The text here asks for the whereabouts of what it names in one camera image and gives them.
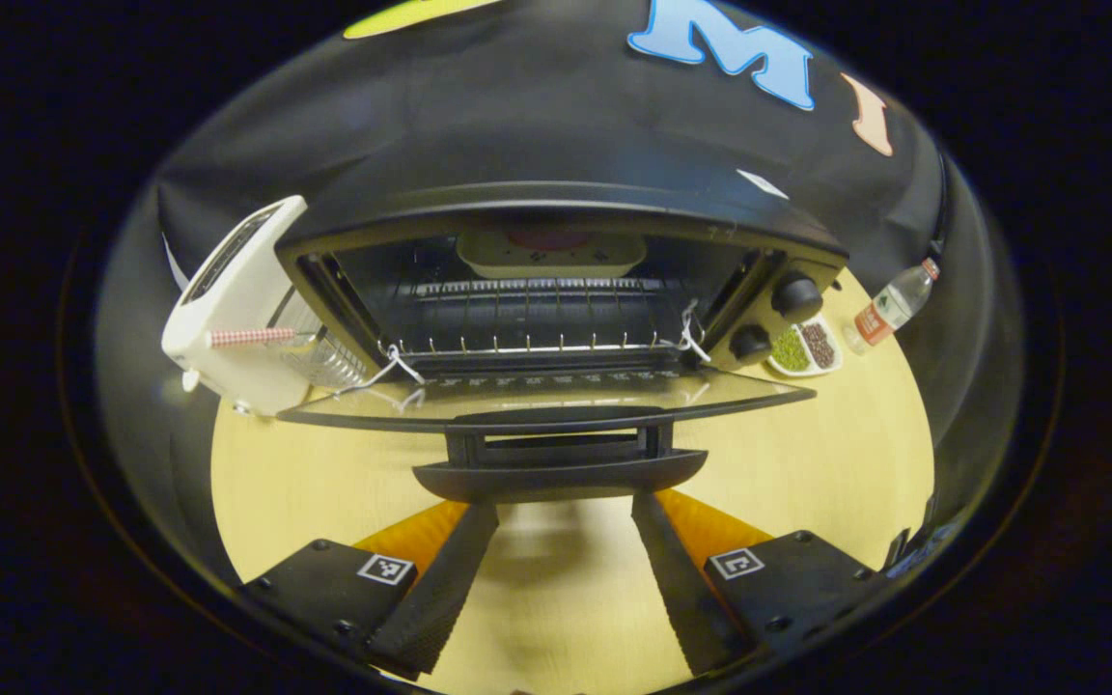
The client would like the metal oven rack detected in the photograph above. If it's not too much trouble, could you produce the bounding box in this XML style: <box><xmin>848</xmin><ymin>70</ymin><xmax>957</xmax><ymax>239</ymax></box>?
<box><xmin>377</xmin><ymin>277</ymin><xmax>713</xmax><ymax>360</ymax></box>

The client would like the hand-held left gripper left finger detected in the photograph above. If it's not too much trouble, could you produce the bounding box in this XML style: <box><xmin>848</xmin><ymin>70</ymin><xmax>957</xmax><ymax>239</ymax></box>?
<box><xmin>242</xmin><ymin>500</ymin><xmax>501</xmax><ymax>677</ymax></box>

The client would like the white divided dish with beans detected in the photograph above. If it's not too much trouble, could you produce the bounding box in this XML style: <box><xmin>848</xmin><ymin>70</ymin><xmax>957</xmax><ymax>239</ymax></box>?
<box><xmin>766</xmin><ymin>314</ymin><xmax>845</xmax><ymax>378</ymax></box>

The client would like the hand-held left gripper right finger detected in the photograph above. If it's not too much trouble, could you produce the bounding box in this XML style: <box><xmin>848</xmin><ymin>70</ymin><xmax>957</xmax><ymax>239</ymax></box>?
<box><xmin>631</xmin><ymin>487</ymin><xmax>904</xmax><ymax>677</ymax></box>

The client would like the black electric oven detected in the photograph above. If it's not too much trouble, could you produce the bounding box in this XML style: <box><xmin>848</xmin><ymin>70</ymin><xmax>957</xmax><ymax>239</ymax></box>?
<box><xmin>274</xmin><ymin>179</ymin><xmax>851</xmax><ymax>504</ymax></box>

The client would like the clear plastic water bottle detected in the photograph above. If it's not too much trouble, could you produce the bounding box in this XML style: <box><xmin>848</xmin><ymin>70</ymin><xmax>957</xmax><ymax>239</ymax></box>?
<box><xmin>846</xmin><ymin>258</ymin><xmax>941</xmax><ymax>356</ymax></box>

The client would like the white toaster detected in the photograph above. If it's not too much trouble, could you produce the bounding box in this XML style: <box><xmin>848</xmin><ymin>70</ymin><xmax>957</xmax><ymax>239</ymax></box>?
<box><xmin>160</xmin><ymin>195</ymin><xmax>370</xmax><ymax>418</ymax></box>

